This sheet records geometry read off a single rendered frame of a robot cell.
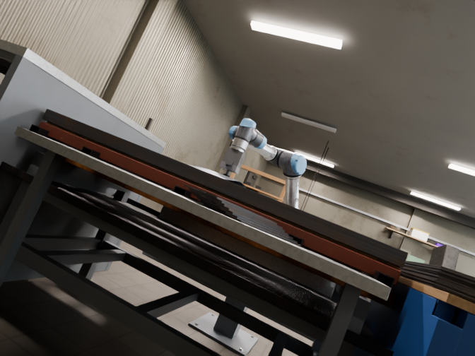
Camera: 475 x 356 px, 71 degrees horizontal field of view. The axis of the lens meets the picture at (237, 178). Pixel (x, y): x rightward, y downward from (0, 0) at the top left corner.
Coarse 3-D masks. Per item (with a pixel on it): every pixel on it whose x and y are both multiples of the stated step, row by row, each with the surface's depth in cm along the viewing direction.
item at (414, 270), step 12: (408, 264) 117; (420, 264) 103; (408, 276) 112; (420, 276) 99; (432, 276) 91; (444, 276) 85; (456, 276) 82; (468, 276) 80; (444, 288) 85; (456, 288) 82; (468, 288) 80; (468, 300) 79
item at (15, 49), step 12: (0, 48) 138; (12, 48) 136; (24, 48) 135; (0, 60) 184; (36, 60) 140; (48, 72) 147; (60, 72) 152; (72, 84) 160; (84, 96) 170; (96, 96) 177; (108, 108) 188; (132, 120) 211; (144, 132) 227
